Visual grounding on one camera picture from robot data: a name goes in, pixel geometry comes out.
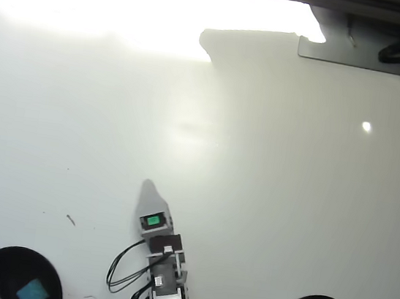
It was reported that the black wrist servo cable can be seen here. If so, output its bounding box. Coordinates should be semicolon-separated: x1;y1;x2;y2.
104;235;167;298

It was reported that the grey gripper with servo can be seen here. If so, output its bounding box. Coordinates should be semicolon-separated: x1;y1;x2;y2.
132;177;181;243

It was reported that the coiled black cable bundle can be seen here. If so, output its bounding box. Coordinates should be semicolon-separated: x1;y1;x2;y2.
377;37;400;67

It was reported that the blue-green foam cube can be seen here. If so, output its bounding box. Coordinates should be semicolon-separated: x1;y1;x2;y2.
15;277;51;299

